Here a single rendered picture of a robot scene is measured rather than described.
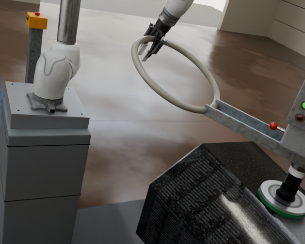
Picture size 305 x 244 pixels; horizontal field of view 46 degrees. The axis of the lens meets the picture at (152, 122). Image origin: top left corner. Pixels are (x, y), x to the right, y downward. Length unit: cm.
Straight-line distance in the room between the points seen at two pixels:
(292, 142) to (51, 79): 112
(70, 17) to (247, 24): 834
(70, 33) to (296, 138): 122
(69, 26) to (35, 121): 52
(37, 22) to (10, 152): 113
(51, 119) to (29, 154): 20
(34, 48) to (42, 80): 95
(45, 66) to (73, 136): 37
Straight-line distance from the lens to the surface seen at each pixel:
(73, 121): 189
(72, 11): 196
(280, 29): 1033
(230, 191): 173
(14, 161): 189
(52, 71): 182
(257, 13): 1014
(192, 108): 155
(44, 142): 185
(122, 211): 264
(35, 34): 274
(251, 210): 167
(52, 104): 187
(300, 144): 146
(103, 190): 280
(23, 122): 184
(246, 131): 156
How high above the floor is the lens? 177
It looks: 27 degrees down
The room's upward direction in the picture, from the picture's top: 15 degrees clockwise
